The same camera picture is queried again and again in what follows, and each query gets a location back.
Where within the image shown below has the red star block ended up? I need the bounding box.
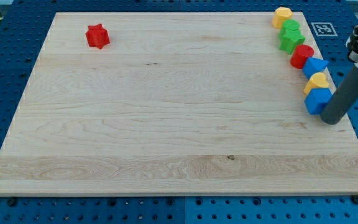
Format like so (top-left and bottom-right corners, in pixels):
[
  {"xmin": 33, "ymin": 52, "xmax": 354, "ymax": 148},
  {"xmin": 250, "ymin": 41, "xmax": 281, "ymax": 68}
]
[{"xmin": 85, "ymin": 24, "xmax": 111, "ymax": 49}]

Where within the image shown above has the green cylinder block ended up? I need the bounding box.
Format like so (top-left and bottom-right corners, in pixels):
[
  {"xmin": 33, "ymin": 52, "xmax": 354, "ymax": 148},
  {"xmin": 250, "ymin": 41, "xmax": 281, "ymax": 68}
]
[{"xmin": 278, "ymin": 19, "xmax": 300, "ymax": 40}]

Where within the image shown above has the yellow heart block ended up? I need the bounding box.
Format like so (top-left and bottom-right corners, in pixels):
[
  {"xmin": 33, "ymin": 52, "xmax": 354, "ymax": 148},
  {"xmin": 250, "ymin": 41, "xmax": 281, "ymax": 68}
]
[{"xmin": 303, "ymin": 72, "xmax": 329, "ymax": 95}]

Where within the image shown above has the red cylinder block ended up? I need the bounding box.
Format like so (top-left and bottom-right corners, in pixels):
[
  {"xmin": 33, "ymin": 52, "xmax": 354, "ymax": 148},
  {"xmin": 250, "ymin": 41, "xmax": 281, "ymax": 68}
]
[{"xmin": 290, "ymin": 44, "xmax": 314, "ymax": 69}]

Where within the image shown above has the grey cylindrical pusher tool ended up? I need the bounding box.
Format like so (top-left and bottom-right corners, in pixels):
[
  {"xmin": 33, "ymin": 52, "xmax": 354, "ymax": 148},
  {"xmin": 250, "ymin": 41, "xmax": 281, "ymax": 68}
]
[{"xmin": 320, "ymin": 63, "xmax": 358, "ymax": 125}]

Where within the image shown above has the blue triangle block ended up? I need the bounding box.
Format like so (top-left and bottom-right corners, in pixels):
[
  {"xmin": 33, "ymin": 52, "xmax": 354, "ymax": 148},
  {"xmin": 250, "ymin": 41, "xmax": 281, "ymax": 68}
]
[{"xmin": 302, "ymin": 57, "xmax": 329, "ymax": 79}]

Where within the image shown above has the green star block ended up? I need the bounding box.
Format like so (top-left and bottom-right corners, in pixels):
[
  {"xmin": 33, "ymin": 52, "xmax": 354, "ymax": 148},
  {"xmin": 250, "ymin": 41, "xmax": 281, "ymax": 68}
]
[{"xmin": 279, "ymin": 30, "xmax": 306, "ymax": 55}]

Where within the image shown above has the wooden board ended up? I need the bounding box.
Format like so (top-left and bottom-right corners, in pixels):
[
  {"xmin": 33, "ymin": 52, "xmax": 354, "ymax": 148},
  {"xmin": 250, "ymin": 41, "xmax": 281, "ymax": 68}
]
[{"xmin": 0, "ymin": 12, "xmax": 358, "ymax": 197}]

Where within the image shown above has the white fiducial marker tag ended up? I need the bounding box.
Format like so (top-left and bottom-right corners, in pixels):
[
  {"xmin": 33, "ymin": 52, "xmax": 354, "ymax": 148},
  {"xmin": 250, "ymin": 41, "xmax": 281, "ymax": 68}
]
[{"xmin": 311, "ymin": 22, "xmax": 337, "ymax": 37}]

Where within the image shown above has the yellow hexagon block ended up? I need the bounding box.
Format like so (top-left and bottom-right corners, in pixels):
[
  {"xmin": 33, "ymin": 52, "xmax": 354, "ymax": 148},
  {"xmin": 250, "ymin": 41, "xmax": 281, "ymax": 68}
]
[{"xmin": 272, "ymin": 6, "xmax": 293, "ymax": 29}]

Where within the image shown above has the blue cube block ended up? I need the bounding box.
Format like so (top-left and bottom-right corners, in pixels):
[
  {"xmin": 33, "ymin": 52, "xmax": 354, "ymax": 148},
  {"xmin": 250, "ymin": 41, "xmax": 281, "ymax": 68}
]
[{"xmin": 304, "ymin": 88, "xmax": 332, "ymax": 115}]

